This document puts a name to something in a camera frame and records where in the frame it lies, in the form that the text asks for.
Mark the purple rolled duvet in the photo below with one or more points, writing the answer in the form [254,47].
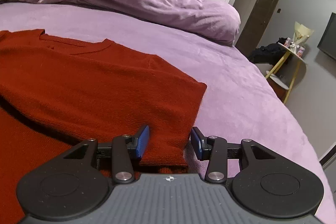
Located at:
[131,1]

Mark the dark clothes pile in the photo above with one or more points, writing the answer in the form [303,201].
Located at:
[270,54]

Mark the black wall television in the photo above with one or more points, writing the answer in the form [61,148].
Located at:
[327,43]

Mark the yellow-legged side table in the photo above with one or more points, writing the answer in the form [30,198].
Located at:
[286,70]

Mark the dark wooden door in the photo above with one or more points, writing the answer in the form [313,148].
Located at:
[255,26]

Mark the cream wrapped flower bouquet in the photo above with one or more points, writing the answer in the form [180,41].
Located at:
[300,36]

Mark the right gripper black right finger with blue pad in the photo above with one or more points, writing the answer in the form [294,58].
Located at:
[217,151]

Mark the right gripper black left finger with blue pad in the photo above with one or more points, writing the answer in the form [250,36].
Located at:
[122,155]

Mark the red knit sweater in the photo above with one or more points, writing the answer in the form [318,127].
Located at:
[58,91]

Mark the purple bed sheet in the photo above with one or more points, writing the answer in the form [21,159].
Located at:
[238,103]

